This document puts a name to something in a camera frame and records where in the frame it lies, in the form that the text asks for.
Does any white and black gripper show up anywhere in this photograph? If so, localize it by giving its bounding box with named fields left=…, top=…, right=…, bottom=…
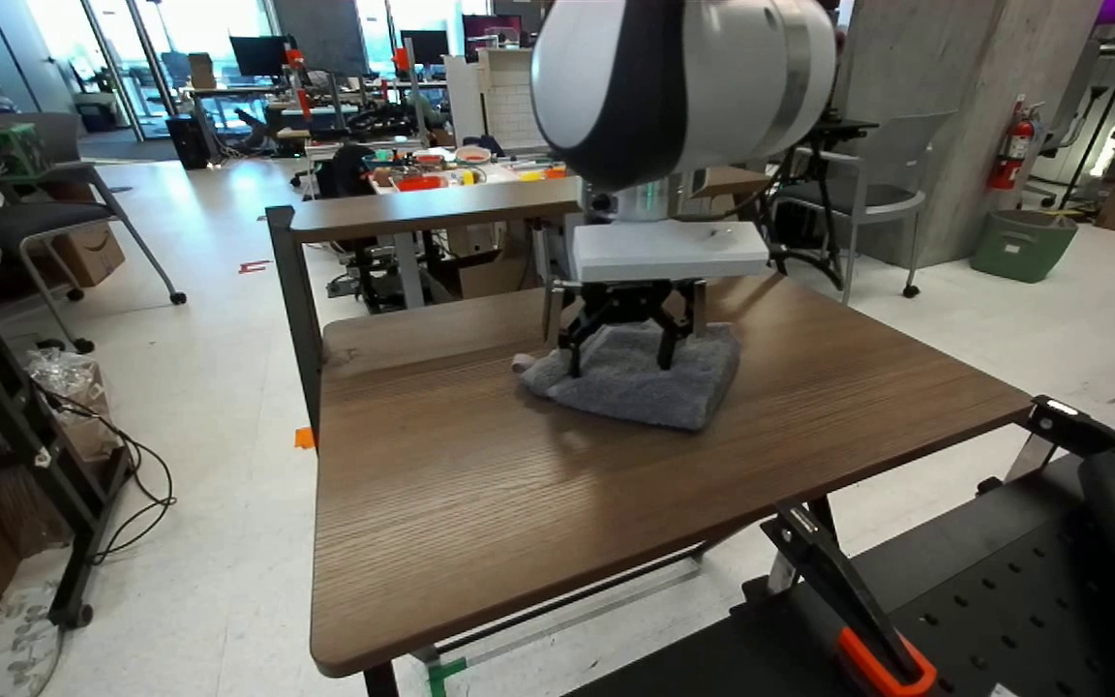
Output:
left=553, top=214, right=776, bottom=380

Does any grey towel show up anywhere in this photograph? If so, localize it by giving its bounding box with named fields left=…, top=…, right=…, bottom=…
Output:
left=511, top=318, right=742, bottom=436

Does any cardboard box under shelf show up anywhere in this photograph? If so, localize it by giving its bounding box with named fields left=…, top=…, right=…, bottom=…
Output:
left=453, top=248, right=544, bottom=302

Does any white table with clutter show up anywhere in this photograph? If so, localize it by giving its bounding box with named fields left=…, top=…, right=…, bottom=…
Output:
left=362, top=143, right=572, bottom=199

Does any white partition board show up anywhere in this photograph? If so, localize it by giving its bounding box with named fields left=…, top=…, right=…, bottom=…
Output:
left=443, top=50, right=549, bottom=151

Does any grey metal chair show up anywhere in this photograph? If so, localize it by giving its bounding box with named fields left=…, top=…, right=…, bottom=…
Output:
left=776, top=114, right=929, bottom=302

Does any black computer monitor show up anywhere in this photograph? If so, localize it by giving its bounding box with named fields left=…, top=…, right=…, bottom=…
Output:
left=395, top=28, right=453, bottom=68
left=226, top=32, right=293, bottom=79
left=456, top=13, right=529, bottom=62

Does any green floor tape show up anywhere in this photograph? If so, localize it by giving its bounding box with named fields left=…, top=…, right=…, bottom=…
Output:
left=422, top=654, right=471, bottom=697

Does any green plastic bin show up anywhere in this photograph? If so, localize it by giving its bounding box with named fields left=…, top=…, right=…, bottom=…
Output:
left=964, top=205, right=1083, bottom=285

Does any red fire extinguisher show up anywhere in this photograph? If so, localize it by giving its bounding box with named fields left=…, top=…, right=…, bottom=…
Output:
left=984, top=92, right=1046, bottom=199

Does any black perforated base board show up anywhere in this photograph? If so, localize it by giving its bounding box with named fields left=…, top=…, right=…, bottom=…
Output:
left=568, top=451, right=1115, bottom=697

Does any black trash bin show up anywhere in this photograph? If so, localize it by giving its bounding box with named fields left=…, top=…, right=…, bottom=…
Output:
left=167, top=114, right=217, bottom=176

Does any small cardboard box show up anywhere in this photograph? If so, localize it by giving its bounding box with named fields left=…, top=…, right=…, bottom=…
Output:
left=48, top=222, right=127, bottom=290

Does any clear plastic bag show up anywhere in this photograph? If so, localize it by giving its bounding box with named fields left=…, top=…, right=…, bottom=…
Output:
left=25, top=343, right=125, bottom=469

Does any brown wooden desk black frame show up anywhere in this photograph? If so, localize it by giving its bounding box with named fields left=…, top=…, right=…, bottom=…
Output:
left=305, top=272, right=1039, bottom=697

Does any black floor cable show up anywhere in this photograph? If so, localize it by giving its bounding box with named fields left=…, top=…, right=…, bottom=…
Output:
left=88, top=409, right=181, bottom=560

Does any black metal shelving frame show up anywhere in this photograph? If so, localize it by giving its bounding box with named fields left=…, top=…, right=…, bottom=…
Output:
left=0, top=256, right=136, bottom=636

